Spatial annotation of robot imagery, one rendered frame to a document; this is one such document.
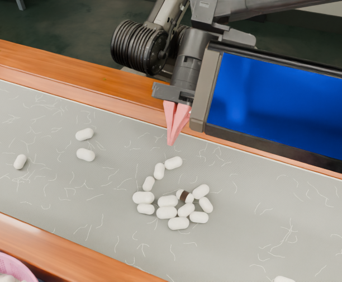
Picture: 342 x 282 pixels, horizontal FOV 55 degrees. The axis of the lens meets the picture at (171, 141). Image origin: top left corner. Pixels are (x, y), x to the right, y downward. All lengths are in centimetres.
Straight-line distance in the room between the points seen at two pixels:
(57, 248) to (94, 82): 40
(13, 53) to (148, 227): 60
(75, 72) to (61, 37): 166
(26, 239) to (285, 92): 46
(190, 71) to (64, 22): 215
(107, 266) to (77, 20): 228
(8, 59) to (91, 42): 148
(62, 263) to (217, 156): 34
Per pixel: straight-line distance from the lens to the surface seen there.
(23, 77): 89
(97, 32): 249
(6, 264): 60
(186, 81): 56
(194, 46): 58
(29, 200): 66
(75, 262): 55
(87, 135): 70
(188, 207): 58
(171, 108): 56
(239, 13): 60
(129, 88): 77
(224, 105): 28
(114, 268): 53
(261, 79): 27
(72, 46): 239
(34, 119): 79
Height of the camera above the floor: 126
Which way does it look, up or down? 50 degrees down
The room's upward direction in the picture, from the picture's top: straight up
